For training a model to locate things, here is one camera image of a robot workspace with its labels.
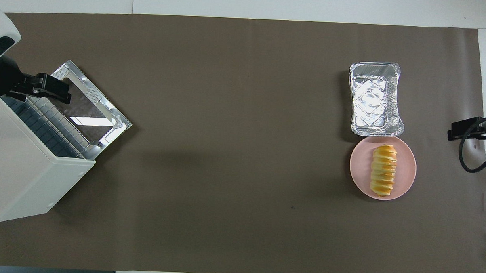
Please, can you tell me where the oven wire rack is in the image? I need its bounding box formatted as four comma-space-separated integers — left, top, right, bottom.
0, 95, 97, 160

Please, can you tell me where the cream toaster oven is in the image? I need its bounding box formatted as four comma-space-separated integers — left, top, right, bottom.
0, 95, 98, 226

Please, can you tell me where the brown paper table mat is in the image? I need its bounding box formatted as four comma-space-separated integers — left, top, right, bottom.
0, 10, 486, 273

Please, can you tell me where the sliced yellow bread loaf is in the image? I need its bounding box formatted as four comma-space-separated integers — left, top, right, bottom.
370, 144, 398, 197

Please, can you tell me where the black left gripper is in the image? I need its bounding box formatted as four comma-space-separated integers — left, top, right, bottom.
0, 55, 73, 105

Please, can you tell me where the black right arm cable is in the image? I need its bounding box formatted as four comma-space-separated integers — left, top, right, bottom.
459, 116, 486, 174

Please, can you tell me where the aluminium foil tray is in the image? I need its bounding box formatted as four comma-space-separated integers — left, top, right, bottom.
347, 61, 407, 138

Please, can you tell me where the pink round plate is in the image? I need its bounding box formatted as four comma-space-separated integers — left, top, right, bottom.
349, 135, 418, 202

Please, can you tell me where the glass oven door metal frame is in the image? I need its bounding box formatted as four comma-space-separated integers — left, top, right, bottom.
36, 59, 135, 150

